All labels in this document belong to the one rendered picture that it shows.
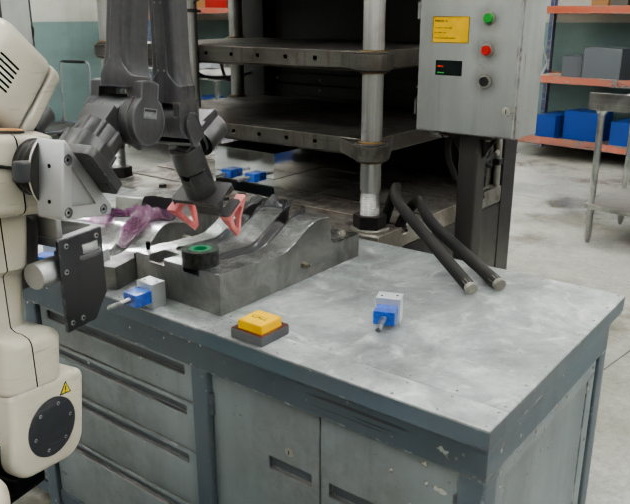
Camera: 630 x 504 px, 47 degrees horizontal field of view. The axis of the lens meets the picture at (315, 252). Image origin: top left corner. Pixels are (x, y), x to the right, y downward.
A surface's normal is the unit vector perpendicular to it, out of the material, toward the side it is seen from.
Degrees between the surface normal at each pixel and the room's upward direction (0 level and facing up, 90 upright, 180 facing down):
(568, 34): 90
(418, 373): 0
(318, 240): 90
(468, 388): 0
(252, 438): 90
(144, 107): 90
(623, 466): 0
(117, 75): 81
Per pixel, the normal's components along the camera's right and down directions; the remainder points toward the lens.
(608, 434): 0.00, -0.95
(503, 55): -0.61, 0.25
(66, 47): 0.70, 0.22
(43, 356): 0.90, 0.14
